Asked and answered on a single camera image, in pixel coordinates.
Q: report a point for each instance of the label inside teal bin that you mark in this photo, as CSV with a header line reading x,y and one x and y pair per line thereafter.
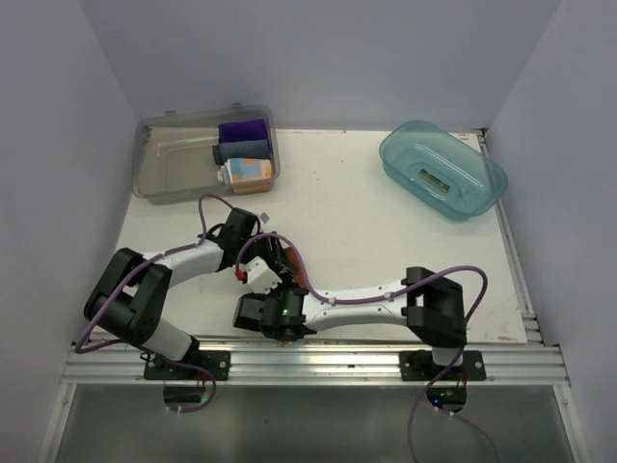
x,y
432,183

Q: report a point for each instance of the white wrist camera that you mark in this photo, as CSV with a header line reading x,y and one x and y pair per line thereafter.
x,y
264,217
257,274

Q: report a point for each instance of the grey transparent plastic bin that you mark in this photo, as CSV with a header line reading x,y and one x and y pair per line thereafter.
x,y
173,154

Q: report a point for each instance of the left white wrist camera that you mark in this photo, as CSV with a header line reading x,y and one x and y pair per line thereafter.
x,y
264,217

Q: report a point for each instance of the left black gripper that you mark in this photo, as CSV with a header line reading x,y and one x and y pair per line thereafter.
x,y
274,252

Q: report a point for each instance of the brown towel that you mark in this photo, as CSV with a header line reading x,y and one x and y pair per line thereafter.
x,y
298,274

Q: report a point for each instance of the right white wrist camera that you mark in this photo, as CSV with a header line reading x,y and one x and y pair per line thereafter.
x,y
257,274

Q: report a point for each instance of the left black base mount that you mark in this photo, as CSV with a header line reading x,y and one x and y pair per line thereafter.
x,y
196,365

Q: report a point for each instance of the colourful polka dot towel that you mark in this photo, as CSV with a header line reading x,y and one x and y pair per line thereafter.
x,y
246,175

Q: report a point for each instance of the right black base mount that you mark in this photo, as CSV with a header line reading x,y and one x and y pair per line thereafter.
x,y
422,365

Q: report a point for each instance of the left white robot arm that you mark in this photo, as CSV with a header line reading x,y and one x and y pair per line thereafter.
x,y
129,298

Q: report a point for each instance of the aluminium mounting rail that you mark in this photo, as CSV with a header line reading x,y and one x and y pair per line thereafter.
x,y
323,363

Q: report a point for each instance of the purple rolled towel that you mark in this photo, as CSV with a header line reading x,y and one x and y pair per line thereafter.
x,y
252,130

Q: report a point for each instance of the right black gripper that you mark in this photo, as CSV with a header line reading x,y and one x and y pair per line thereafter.
x,y
263,296

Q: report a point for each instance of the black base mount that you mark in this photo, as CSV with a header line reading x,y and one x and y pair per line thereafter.
x,y
196,365
422,365

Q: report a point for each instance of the grey-blue rolled towel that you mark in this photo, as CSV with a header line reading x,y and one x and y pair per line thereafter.
x,y
257,149

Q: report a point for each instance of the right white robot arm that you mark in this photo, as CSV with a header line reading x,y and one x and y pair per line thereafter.
x,y
431,308

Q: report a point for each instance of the teal transparent plastic bin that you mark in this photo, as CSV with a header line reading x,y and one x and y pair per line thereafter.
x,y
476,182

